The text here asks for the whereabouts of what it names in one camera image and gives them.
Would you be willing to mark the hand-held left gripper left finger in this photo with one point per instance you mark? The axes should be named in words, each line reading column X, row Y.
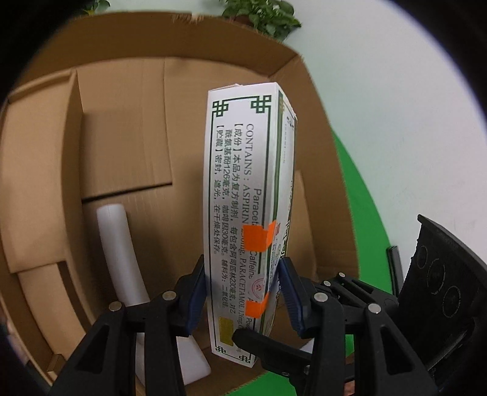
column 196, row 300

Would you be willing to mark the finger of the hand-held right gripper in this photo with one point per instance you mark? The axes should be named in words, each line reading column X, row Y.
column 274, row 350
column 361, row 291

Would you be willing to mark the white and green medicine box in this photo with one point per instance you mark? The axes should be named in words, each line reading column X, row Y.
column 236, row 171

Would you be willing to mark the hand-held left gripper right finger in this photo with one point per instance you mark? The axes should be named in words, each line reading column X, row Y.
column 291, row 300

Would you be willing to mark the potted green plant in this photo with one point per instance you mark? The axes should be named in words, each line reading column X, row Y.
column 266, row 17

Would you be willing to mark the large cardboard box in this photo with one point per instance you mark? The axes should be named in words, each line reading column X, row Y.
column 152, row 114

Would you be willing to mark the green tablecloth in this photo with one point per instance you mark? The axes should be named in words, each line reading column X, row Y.
column 361, row 213

